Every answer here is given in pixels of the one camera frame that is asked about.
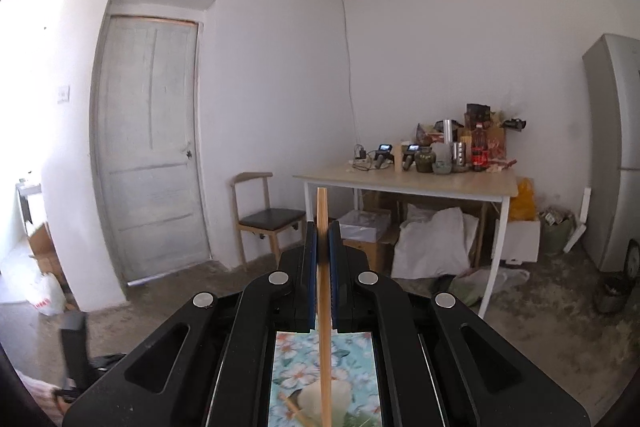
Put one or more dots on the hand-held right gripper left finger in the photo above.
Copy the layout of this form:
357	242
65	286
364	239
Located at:
311	297

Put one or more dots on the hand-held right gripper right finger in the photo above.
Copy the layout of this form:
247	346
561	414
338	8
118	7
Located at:
335	292

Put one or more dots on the wooden chopstick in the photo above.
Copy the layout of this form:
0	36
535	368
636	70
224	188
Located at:
324	257
295	409

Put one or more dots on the white rice paddle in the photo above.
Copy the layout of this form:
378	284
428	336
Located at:
342	399

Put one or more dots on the white plastic bag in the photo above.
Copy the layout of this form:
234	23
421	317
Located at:
45	294

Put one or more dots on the floral blue blanket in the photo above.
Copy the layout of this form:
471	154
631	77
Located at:
350	352

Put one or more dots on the grey wrapped box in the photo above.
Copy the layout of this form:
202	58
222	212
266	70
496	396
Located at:
365	224

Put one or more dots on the wooden chair with black seat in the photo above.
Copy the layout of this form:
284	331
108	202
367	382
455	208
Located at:
270	217

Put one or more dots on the brown cardboard box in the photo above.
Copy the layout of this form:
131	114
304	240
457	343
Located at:
47	252

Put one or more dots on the white sack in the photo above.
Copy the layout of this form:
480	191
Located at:
435	242

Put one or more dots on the grey-green cloth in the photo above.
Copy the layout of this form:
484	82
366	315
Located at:
475	289

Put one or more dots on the white-legged wooden table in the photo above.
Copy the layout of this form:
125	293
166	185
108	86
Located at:
425	179

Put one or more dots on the green glass jar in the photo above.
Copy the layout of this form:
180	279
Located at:
423	161

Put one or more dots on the metal cup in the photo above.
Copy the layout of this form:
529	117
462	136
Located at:
459	157

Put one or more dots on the white box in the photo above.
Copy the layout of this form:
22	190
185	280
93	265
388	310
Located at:
517	239

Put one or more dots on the red soda bottle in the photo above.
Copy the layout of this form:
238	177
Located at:
479	149

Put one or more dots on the yellow plastic bag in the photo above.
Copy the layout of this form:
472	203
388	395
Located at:
522	202

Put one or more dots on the white wooden door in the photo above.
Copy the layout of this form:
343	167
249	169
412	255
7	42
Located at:
150	132

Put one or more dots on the green bag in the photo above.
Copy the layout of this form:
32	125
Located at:
557	232

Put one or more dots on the white board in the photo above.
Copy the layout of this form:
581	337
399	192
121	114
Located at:
580	222

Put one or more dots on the dark bucket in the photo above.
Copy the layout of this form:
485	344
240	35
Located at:
614	294

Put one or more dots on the grey refrigerator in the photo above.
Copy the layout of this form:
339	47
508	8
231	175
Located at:
615	132

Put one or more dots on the black handheld camera device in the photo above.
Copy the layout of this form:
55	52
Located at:
384	153
411	156

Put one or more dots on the wall light switch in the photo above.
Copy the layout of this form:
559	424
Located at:
63	94

